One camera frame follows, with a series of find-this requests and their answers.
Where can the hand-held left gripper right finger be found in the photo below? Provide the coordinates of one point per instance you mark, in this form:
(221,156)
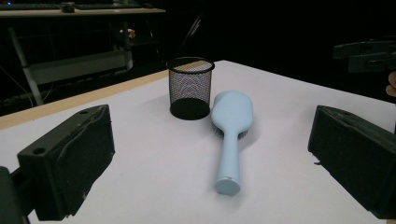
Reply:
(358,155)

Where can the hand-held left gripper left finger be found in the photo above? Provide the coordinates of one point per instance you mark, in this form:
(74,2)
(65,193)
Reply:
(77,155)

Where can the black mesh pen holder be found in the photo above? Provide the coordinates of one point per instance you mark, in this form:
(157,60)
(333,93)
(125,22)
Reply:
(190,109)

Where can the light blue hairbrush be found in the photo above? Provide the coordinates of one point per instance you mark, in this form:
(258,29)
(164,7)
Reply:
(231,124)

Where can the desk with white metal legs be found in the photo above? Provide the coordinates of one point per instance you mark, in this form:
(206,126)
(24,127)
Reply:
(77,63)

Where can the small black round device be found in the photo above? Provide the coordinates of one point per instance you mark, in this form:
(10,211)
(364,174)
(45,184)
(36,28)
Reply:
(67,7)

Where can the black keyboard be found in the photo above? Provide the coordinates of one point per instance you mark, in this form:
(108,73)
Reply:
(28,6)
(106,5)

